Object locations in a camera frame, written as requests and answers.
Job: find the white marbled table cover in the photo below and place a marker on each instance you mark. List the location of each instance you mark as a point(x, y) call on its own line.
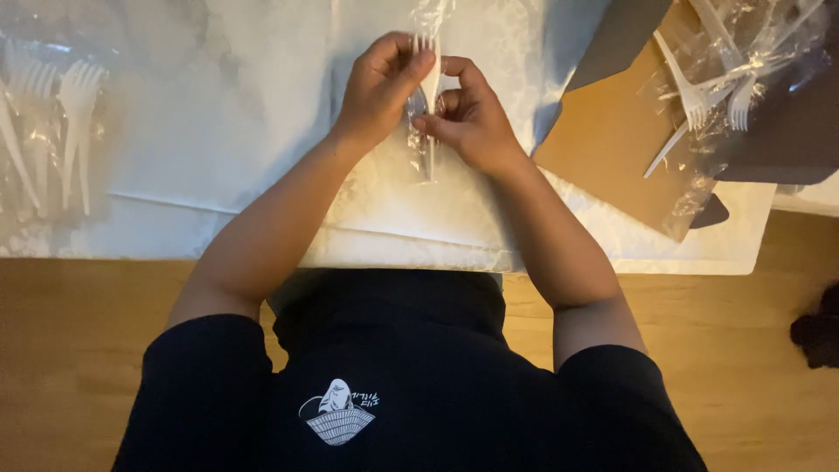
point(216, 151)

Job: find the brown cardboard box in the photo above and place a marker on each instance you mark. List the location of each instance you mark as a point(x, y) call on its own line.
point(603, 137)

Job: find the clear plastic sleeve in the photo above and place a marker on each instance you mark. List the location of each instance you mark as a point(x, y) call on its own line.
point(419, 147)

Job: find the clear plastic bag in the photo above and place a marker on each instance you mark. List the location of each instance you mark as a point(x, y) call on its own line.
point(695, 196)

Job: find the dark cloth bundle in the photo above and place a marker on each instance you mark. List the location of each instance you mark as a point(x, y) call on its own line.
point(819, 328)

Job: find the person's right hand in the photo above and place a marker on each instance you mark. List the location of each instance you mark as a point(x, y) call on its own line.
point(482, 128)

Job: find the pile of wrapped white forks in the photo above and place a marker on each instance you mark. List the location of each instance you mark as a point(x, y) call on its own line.
point(72, 111)

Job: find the white plastic fork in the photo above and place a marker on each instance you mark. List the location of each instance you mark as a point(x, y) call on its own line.
point(668, 152)
point(688, 98)
point(431, 88)
point(718, 36)
point(740, 108)

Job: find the person's black printed shirt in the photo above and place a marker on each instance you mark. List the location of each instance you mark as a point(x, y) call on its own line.
point(406, 393)

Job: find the person's left hand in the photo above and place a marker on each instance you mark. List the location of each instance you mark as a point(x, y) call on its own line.
point(370, 98)

